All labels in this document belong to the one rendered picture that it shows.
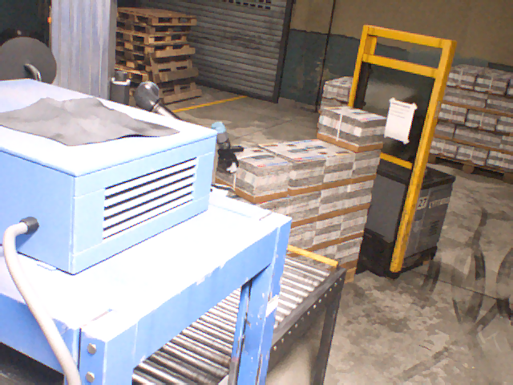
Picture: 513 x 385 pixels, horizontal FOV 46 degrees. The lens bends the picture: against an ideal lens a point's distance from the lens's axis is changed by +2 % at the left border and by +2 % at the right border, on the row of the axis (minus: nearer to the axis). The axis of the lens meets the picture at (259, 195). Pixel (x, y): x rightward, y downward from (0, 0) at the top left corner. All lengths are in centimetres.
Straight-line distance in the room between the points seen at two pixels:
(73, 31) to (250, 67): 839
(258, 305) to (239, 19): 989
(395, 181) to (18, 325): 399
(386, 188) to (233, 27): 698
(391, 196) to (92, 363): 403
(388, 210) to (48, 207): 397
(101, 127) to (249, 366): 75
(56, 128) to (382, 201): 389
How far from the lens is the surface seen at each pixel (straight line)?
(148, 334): 106
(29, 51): 192
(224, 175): 370
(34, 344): 108
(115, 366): 101
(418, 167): 450
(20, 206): 117
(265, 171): 351
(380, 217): 494
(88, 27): 290
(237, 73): 1130
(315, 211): 400
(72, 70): 294
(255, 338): 158
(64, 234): 111
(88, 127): 125
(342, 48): 1046
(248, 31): 1116
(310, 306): 262
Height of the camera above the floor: 209
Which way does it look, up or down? 20 degrees down
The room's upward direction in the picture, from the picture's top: 8 degrees clockwise
